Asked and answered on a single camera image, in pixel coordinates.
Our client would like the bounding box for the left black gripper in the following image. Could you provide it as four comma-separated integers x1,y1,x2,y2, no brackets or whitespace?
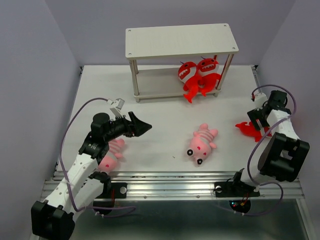
104,111,152,142

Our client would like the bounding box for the red plush purple horn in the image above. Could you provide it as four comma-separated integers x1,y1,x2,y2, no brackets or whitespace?
235,121,270,143

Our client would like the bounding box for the pink striped plush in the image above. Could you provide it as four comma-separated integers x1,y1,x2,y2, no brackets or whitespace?
97,138,125,173
186,123,219,166

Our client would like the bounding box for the red shark plush toy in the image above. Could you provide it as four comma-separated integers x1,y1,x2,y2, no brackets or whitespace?
178,61,202,104

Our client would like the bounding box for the red shark plush white belly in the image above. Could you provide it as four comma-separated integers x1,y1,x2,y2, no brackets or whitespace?
197,55,221,97

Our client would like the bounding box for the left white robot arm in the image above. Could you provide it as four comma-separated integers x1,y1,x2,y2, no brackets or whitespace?
31,111,152,240

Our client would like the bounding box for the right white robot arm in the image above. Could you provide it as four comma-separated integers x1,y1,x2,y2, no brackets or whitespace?
230,90,310,195

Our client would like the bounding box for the white two-tier shelf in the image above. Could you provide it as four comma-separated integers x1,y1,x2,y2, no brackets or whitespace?
125,23,239,102

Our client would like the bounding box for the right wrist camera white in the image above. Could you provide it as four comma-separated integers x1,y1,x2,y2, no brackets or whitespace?
251,92,268,105

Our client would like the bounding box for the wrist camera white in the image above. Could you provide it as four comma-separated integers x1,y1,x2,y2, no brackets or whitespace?
107,98,125,119
251,92,268,105

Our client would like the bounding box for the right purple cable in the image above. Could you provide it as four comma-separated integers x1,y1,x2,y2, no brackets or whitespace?
214,84,297,217

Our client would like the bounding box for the purple cable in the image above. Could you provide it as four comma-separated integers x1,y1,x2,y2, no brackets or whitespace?
59,97,137,218
214,84,297,217

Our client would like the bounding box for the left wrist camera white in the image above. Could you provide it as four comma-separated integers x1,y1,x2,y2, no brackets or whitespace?
107,98,125,119

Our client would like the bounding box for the aluminium rail frame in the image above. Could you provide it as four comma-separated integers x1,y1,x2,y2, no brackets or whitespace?
29,64,316,240

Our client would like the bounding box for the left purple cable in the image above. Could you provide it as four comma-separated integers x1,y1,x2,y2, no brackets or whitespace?
59,97,137,218

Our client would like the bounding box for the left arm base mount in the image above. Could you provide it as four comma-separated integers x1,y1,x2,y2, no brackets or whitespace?
88,171,127,208

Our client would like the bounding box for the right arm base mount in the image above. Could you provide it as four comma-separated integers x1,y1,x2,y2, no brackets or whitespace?
213,168,260,214

